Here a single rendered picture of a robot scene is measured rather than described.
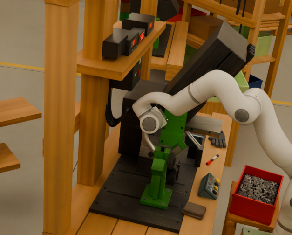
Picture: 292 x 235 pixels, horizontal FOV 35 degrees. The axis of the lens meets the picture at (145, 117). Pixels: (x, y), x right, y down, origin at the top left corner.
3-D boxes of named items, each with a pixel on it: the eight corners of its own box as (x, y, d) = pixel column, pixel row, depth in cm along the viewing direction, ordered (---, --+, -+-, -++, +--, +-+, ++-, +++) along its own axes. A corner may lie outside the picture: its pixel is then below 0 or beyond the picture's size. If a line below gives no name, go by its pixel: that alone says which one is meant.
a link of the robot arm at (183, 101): (176, 72, 184) (125, 107, 201) (198, 105, 184) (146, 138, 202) (185, 66, 191) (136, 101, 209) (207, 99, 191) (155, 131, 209)
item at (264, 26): (267, 22, 953) (271, 0, 933) (297, 33, 895) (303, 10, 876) (223, 25, 889) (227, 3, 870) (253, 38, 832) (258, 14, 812)
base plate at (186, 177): (208, 127, 302) (209, 124, 301) (179, 233, 205) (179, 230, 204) (146, 114, 309) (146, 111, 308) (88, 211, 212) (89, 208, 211)
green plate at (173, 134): (182, 144, 242) (190, 105, 238) (180, 148, 234) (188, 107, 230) (161, 140, 244) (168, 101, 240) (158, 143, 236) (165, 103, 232)
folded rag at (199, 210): (180, 213, 214) (181, 208, 213) (186, 204, 221) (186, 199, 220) (201, 220, 212) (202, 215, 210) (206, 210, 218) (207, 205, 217)
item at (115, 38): (127, 49, 211) (128, 34, 208) (117, 59, 198) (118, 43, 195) (112, 46, 212) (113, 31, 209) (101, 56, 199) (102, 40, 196)
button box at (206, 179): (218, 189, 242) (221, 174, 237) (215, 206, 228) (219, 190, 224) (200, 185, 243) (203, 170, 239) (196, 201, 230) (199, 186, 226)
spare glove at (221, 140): (207, 131, 291) (207, 127, 290) (223, 133, 291) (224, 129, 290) (208, 147, 274) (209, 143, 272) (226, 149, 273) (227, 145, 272)
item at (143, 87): (161, 135, 280) (168, 84, 265) (149, 161, 253) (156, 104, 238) (132, 129, 283) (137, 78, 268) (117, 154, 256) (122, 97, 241)
